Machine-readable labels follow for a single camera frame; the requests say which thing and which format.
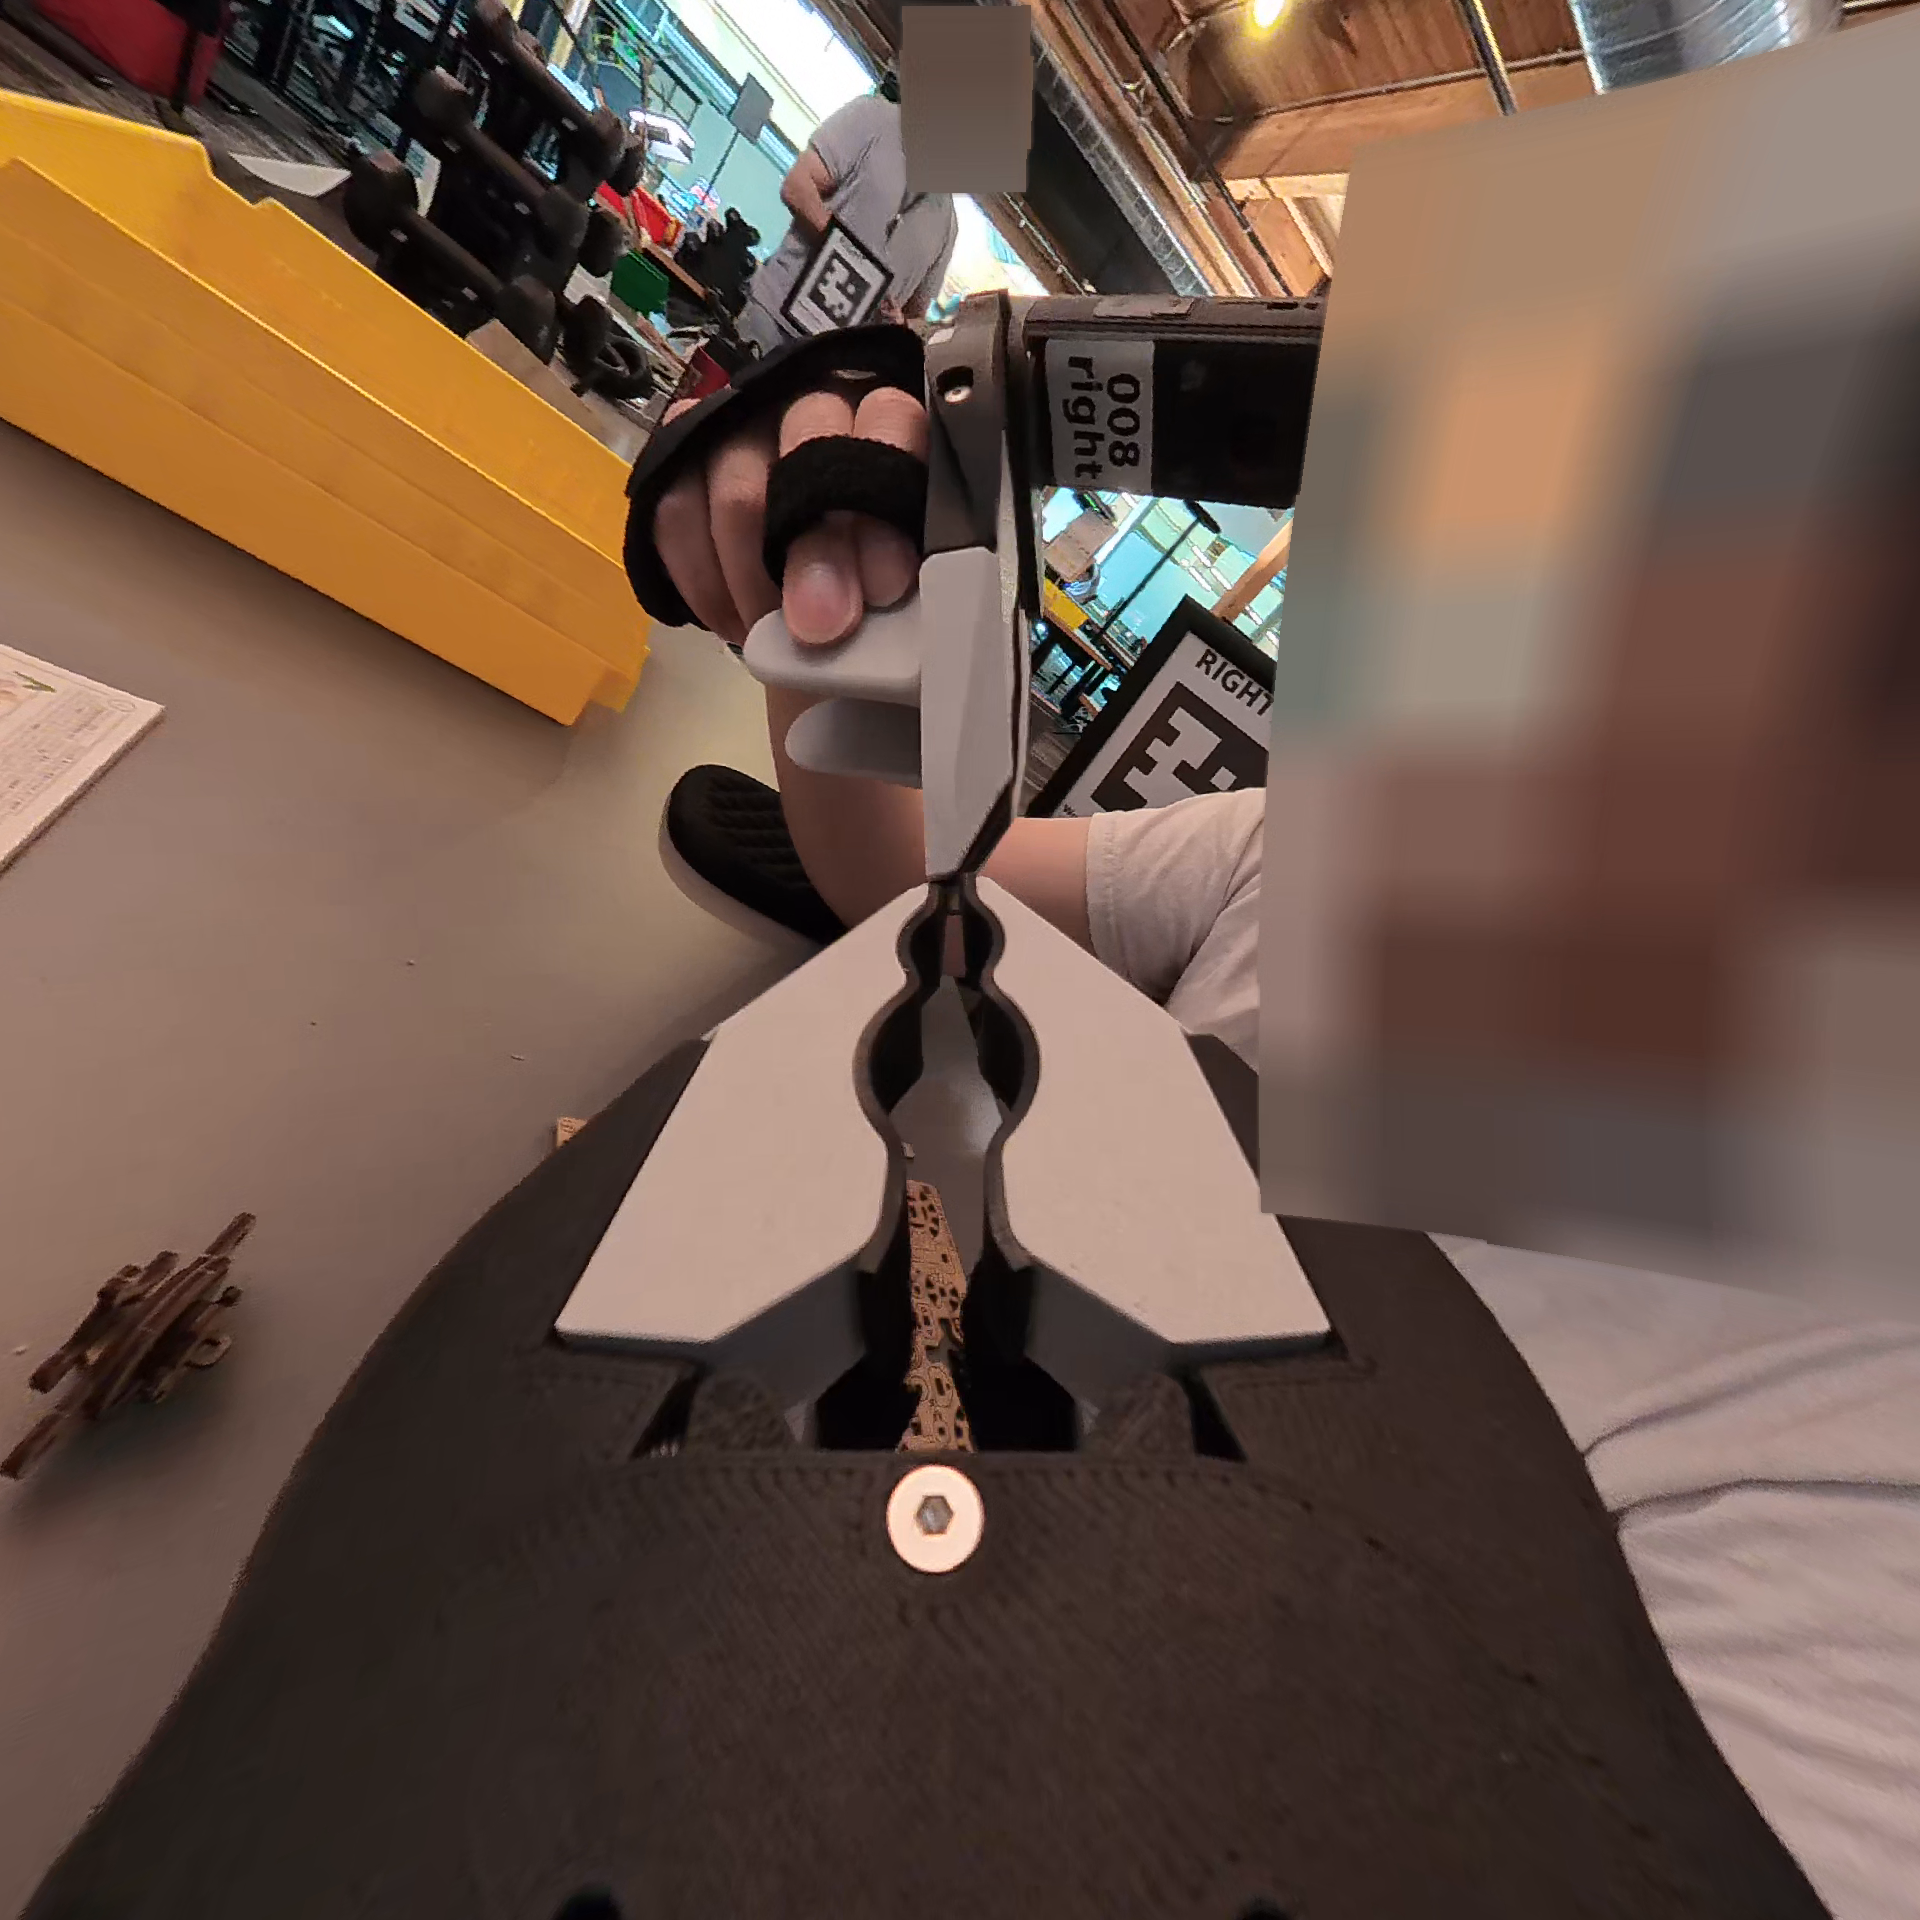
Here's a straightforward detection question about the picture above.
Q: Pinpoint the framed fiducial marker sign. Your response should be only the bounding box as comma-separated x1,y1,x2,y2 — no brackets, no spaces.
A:
1030,598,1278,825

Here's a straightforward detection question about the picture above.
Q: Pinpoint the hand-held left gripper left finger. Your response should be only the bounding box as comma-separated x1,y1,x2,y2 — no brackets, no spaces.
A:
555,882,950,1412

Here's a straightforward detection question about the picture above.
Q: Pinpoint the laser-cut wooden parts sheet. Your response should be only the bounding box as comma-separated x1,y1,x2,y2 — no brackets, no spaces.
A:
895,1177,980,1454

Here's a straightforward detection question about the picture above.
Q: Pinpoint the paper instruction booklet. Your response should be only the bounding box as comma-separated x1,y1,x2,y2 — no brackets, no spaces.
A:
0,642,166,876

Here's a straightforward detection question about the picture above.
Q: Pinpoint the yellow plastic bin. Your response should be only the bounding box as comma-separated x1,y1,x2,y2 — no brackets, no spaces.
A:
0,323,651,729
0,87,634,520
0,225,645,647

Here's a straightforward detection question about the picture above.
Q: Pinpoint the person's right forearm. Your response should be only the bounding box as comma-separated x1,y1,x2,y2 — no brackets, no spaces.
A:
767,681,1120,946

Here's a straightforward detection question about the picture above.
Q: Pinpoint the assembled wooden gear model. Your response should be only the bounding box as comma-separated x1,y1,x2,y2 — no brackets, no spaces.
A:
0,1211,261,1483

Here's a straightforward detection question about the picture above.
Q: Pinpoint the red container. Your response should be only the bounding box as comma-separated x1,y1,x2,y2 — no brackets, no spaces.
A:
45,0,232,98

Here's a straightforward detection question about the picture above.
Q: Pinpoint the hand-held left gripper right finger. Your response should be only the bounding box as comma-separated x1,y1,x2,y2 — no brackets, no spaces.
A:
952,882,1338,1412

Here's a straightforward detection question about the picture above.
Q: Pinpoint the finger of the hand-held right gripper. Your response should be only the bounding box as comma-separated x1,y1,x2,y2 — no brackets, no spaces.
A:
957,547,1042,890
919,544,1008,888

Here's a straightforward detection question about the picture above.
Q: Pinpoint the black dumbbell rack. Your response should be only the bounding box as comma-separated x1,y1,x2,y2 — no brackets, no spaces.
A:
335,0,640,396

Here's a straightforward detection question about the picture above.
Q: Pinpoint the person's right hand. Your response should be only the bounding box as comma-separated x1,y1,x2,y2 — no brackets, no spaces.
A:
660,377,928,649

